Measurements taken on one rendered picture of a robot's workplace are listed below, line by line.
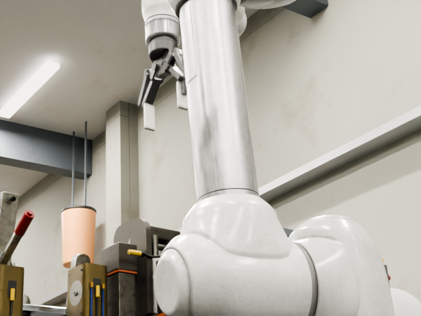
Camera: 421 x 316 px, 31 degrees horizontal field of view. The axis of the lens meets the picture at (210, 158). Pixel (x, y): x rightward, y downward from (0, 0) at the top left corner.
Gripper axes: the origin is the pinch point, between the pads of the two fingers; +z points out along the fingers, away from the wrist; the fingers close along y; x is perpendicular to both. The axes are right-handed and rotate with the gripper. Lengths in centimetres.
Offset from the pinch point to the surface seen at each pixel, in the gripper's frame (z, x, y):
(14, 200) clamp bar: 26.8, 35.5, 6.3
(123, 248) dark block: 35.4, 12.9, 0.1
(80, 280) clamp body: 42.5, 21.0, 3.9
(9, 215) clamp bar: 29.4, 35.5, 8.3
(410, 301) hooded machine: -2, -246, 111
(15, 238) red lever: 36, 36, 4
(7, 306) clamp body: 49, 36, 5
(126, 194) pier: -185, -298, 456
